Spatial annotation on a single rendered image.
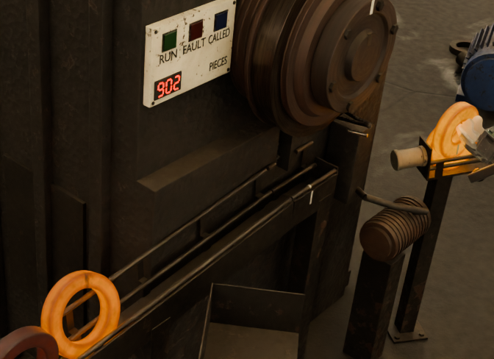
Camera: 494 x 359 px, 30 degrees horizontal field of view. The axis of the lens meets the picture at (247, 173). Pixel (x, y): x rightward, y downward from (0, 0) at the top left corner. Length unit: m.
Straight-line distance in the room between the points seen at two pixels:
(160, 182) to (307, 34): 0.46
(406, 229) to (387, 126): 1.60
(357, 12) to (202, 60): 0.35
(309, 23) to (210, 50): 0.22
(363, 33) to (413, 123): 2.18
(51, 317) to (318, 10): 0.85
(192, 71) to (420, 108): 2.51
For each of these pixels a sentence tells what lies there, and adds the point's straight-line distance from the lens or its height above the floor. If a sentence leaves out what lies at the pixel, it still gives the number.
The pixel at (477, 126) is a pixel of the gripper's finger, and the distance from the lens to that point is 2.50.
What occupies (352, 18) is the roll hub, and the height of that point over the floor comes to 1.23.
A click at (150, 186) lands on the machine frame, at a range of 2.03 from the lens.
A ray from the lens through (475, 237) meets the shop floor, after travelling 3.60.
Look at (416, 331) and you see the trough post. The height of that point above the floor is 0.01.
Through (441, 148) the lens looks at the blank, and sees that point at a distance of 2.48.
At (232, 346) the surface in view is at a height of 0.60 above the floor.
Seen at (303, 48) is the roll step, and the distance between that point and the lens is 2.02.
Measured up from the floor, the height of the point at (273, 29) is 1.20.
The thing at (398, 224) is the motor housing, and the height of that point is 0.53.
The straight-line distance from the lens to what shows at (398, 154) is 2.62.
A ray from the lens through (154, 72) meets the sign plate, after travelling 1.91.
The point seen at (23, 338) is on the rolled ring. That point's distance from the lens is 1.82.
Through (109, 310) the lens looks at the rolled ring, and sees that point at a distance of 2.00.
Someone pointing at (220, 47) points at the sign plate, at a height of 1.13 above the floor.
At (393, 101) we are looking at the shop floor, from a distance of 4.43.
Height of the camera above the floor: 2.01
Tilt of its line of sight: 33 degrees down
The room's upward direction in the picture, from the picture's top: 6 degrees clockwise
